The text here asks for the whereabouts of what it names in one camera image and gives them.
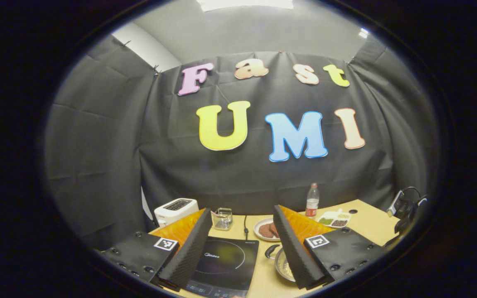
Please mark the clear plastic bottle red label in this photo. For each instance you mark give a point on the clear plastic bottle red label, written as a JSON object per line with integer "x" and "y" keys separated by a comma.
{"x": 312, "y": 203}

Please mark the large ceiling light panel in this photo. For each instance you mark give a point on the large ceiling light panel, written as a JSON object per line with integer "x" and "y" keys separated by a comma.
{"x": 246, "y": 4}

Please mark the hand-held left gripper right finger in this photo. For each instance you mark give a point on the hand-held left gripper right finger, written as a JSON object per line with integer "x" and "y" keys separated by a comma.
{"x": 294, "y": 252}

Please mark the small ceiling light panel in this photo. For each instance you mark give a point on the small ceiling light panel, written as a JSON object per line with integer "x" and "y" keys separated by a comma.
{"x": 363, "y": 33}

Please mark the white divided snack plate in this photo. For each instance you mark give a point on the white divided snack plate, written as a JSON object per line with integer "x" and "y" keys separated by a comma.
{"x": 333, "y": 219}

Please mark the stainless steel pot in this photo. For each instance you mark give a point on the stainless steel pot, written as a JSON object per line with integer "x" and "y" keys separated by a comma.
{"x": 280, "y": 263}

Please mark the white round plate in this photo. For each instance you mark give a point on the white round plate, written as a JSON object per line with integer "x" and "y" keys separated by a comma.
{"x": 258, "y": 233}

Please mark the black induction cooktop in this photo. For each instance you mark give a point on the black induction cooktop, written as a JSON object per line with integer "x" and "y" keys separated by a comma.
{"x": 226, "y": 265}

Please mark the pile of soybeans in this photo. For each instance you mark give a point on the pile of soybeans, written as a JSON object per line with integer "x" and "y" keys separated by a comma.
{"x": 289, "y": 270}

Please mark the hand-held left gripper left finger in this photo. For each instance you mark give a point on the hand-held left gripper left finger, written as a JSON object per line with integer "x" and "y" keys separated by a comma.
{"x": 189, "y": 252}

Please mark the white toaster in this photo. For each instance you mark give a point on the white toaster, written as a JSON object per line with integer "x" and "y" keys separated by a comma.
{"x": 172, "y": 211}

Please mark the brown meat patty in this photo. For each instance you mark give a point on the brown meat patty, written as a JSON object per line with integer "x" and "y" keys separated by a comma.
{"x": 275, "y": 229}
{"x": 265, "y": 231}

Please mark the black backdrop cloth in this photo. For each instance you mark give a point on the black backdrop cloth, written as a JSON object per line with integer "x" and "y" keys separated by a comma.
{"x": 230, "y": 178}

